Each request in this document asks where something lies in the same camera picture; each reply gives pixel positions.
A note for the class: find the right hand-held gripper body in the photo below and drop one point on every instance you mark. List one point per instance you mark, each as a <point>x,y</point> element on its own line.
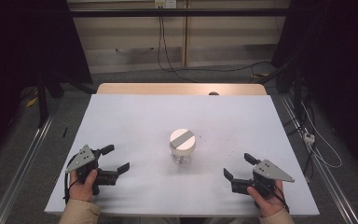
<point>268,170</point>

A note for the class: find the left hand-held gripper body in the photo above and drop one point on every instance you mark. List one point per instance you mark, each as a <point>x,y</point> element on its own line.
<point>85,157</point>

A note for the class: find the clear plastic jar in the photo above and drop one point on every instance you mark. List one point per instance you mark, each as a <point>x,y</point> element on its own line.
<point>181,158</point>

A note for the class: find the white round container with lid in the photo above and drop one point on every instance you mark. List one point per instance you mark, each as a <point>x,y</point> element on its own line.
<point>182,140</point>

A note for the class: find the person's left hand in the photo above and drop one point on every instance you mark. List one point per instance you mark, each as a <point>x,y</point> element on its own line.
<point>82,191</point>

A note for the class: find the person's right hand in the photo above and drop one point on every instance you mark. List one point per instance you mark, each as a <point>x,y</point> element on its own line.
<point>272,205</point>

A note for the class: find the white power strip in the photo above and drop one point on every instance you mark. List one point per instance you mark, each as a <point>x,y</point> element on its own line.
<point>309,137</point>

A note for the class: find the black metal stand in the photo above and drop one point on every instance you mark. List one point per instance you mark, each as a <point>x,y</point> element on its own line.
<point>42,99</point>

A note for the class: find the wooden table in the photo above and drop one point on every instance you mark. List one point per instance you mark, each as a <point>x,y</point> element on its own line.
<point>167,88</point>

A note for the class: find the black curtain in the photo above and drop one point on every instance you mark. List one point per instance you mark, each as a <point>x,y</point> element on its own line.
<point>335,62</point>
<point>24,40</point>

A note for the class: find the black metal crossbar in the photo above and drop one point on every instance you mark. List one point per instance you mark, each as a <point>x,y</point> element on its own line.
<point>180,12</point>

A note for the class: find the aluminium floor rail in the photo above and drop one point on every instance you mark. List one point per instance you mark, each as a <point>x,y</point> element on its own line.
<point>21,168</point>
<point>320,168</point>

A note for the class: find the white wall socket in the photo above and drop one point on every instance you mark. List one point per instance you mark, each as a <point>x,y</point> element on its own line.
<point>165,3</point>

